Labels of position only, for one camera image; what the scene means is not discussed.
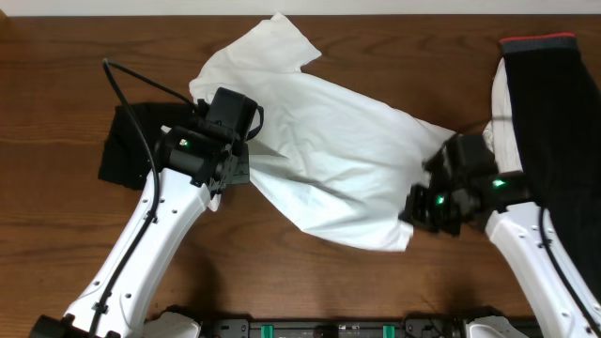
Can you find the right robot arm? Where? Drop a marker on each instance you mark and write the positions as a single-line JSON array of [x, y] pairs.
[[521, 229]]

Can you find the black garment with red trim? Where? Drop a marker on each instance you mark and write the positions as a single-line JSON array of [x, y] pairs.
[[556, 117]]

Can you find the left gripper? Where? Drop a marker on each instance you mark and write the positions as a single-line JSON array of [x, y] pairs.
[[237, 169]]

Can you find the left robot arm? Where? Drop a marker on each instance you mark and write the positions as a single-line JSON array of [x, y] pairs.
[[189, 171]]

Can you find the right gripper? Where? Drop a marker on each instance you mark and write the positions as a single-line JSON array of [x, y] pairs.
[[414, 210]]

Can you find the white robot-print t-shirt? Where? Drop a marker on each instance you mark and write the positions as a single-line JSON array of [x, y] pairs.
[[336, 163]]

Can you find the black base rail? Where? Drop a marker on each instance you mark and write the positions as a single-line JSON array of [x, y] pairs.
[[179, 322]]

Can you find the white garment under pile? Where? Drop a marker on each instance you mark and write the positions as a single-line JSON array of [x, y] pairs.
[[499, 132]]

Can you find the folded black shirt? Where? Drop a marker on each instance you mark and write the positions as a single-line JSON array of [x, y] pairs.
[[124, 161]]

